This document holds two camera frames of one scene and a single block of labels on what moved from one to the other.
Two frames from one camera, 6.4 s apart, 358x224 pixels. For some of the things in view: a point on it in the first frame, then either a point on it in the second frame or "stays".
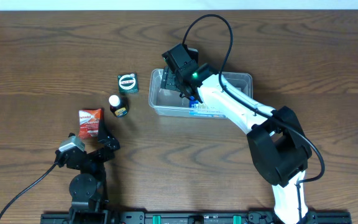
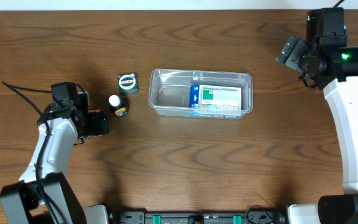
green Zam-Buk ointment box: x=128 y=83 stays
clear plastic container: x=168 y=102 stays
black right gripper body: x=171 y=80 → x=291 y=52
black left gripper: x=95 y=152 → x=98 y=123
